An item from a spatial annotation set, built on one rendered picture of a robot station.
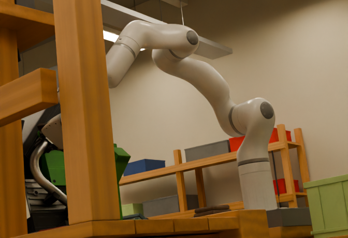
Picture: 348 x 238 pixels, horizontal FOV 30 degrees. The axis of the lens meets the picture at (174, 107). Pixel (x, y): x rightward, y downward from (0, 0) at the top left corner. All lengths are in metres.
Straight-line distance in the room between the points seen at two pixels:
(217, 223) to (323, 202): 0.33
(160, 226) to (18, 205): 0.43
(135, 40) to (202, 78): 0.30
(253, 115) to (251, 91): 5.96
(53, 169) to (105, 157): 0.70
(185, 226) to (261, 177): 0.70
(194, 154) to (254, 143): 5.60
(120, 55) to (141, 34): 0.13
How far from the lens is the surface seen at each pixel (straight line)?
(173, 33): 2.27
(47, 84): 1.66
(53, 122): 2.16
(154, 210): 8.39
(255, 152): 2.40
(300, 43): 8.13
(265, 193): 2.39
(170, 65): 2.37
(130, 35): 2.23
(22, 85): 1.71
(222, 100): 2.41
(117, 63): 2.16
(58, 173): 2.28
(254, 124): 2.37
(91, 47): 1.66
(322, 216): 1.98
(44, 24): 1.99
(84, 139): 1.57
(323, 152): 7.80
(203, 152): 7.93
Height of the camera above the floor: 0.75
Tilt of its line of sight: 14 degrees up
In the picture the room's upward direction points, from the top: 7 degrees counter-clockwise
